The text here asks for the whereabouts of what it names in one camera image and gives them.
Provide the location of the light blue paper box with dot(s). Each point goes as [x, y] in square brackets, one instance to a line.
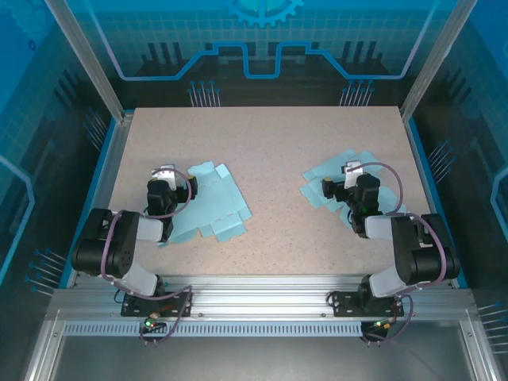
[222, 206]
[317, 178]

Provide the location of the aluminium frame post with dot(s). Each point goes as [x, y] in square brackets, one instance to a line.
[91, 63]
[436, 59]

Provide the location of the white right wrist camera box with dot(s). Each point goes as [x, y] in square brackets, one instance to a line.
[352, 172]

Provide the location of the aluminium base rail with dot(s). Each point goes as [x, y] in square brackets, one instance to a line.
[258, 297]

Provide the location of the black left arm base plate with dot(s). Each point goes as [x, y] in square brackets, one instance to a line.
[135, 307]

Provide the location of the grey metal shelf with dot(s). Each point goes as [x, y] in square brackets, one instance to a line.
[254, 357]

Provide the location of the blue table side panel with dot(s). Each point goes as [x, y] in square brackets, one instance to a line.
[422, 158]
[104, 158]

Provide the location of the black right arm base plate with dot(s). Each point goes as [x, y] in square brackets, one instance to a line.
[349, 303]

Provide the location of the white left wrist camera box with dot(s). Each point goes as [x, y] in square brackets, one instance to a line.
[164, 174]

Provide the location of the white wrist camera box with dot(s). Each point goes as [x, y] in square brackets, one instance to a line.
[352, 172]
[164, 174]

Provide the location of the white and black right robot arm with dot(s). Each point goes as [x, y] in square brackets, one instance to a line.
[416, 254]

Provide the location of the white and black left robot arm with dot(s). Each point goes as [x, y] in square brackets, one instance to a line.
[119, 246]

